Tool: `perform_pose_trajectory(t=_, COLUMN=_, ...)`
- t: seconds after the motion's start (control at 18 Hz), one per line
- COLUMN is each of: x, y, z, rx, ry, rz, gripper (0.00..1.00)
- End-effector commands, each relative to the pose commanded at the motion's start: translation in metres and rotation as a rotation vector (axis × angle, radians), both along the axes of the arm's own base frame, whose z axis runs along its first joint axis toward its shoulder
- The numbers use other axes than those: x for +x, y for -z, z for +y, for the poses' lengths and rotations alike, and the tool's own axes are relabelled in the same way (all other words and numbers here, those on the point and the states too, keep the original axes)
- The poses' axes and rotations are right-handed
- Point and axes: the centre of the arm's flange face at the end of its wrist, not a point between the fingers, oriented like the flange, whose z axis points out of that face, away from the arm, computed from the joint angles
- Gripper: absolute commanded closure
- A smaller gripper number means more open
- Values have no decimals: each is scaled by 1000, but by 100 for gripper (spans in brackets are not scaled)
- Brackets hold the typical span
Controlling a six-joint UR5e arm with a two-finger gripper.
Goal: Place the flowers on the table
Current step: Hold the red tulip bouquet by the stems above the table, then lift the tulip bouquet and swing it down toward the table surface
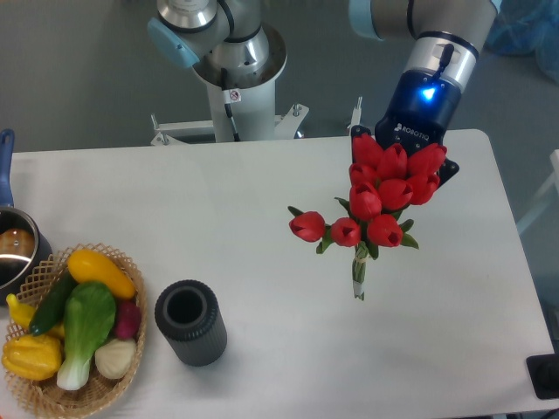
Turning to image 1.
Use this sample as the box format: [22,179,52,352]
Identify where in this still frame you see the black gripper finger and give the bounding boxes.
[437,159,459,188]
[350,125,371,150]

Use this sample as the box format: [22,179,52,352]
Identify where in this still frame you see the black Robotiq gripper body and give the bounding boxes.
[375,70,462,153]

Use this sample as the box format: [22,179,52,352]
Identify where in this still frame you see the red tulip bouquet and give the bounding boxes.
[288,132,446,300]

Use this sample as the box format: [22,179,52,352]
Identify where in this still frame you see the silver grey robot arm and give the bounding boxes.
[148,1,500,154]

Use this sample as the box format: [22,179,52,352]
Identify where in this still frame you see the blue plastic bag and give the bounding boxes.
[486,0,558,84]

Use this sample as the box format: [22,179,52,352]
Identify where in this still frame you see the black device at table edge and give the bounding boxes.
[526,354,558,400]

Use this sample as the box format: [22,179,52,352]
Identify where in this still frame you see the dark grey ribbed vase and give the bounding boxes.
[155,279,228,367]

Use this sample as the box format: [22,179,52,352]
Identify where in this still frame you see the purple red radish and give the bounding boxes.
[114,301,141,340]

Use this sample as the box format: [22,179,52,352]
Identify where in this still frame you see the yellow squash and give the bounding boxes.
[66,249,136,300]

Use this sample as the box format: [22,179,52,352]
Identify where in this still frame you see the green bok choy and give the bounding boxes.
[57,281,116,391]

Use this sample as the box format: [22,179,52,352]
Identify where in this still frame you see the white garlic bulb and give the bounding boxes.
[94,339,136,380]

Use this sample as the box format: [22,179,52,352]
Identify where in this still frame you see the woven wicker basket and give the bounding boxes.
[5,244,148,418]

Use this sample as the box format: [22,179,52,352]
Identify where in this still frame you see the dark green cucumber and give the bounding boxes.
[29,271,78,336]

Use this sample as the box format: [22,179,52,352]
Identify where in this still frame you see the small yellow gourd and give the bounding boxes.
[5,292,66,340]

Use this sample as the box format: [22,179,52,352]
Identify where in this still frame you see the yellow bell pepper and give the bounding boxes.
[2,334,62,381]

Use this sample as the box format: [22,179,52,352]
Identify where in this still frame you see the white frame at right edge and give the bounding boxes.
[516,149,558,235]

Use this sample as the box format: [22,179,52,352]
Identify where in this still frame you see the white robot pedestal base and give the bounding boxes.
[150,80,309,146]

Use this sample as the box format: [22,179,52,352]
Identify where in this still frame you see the blue handled saucepan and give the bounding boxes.
[1,128,52,306]

